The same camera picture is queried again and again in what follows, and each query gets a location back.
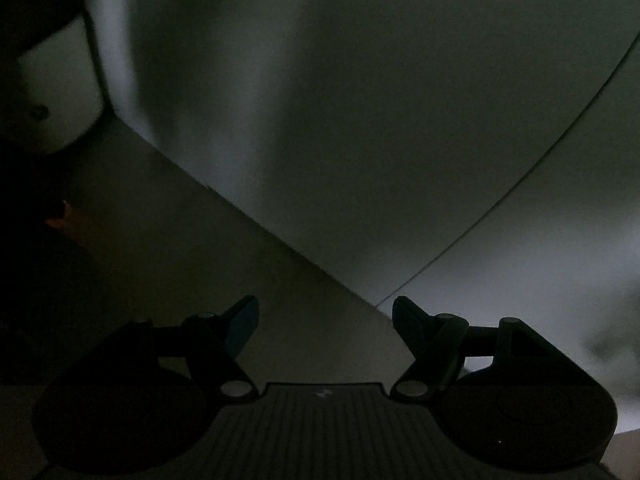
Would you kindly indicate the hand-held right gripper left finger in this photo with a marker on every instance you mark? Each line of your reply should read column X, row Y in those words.
column 242, row 325

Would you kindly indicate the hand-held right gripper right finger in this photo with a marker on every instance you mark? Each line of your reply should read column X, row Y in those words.
column 407, row 322

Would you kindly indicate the white rounded object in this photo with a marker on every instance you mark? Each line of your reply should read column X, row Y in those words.
column 60, row 90

